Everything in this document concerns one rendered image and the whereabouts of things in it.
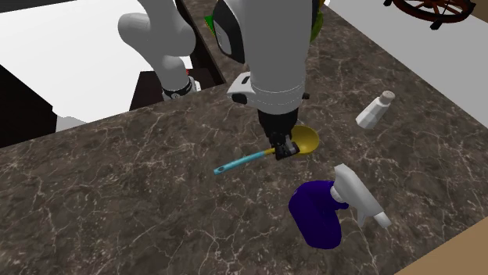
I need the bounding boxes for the green and yellow object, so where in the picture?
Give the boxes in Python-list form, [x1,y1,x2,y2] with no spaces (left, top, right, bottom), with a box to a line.
[203,0,326,44]

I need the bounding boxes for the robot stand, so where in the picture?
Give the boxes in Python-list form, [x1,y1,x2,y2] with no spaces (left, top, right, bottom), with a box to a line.
[129,70,227,113]

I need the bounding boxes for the brown wooden spoked wheel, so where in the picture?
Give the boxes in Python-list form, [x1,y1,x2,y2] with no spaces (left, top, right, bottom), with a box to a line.
[382,0,478,31]

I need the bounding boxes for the white shaker with cork top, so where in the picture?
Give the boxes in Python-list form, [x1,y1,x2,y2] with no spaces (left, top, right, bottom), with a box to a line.
[354,89,397,130]

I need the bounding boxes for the yellow ladle with teal handle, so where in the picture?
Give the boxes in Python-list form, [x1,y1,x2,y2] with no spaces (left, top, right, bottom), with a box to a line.
[213,124,321,177]

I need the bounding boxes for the blue spray bottle white trigger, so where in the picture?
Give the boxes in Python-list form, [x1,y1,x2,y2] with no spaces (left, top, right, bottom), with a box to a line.
[287,162,393,251]

